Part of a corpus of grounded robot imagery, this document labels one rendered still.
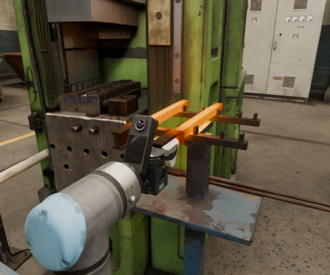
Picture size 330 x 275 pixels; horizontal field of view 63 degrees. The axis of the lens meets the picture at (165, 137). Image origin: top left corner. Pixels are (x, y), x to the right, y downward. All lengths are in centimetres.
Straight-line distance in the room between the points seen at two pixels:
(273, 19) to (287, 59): 82
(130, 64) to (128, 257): 100
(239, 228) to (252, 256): 102
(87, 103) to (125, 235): 61
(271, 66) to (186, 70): 508
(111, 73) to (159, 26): 61
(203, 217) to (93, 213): 48
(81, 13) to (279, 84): 535
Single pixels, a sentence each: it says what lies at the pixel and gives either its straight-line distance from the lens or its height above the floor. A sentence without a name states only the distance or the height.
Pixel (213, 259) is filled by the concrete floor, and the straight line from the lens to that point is 175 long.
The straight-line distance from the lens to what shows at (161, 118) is 81.
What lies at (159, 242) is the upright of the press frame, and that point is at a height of 20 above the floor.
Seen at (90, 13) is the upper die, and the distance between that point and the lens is 112.
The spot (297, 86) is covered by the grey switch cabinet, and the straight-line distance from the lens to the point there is 615.
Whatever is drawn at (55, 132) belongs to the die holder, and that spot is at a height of 84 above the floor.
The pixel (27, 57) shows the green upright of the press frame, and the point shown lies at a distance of 153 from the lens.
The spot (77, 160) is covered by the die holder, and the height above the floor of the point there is 72.
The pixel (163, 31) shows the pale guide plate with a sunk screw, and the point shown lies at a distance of 112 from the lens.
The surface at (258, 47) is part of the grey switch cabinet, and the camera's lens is 618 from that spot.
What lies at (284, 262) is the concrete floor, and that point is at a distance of 185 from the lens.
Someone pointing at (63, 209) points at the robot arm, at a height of 100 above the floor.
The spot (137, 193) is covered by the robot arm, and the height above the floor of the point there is 96.
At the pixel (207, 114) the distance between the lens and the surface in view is 84.
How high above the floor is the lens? 121
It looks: 20 degrees down
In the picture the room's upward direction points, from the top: straight up
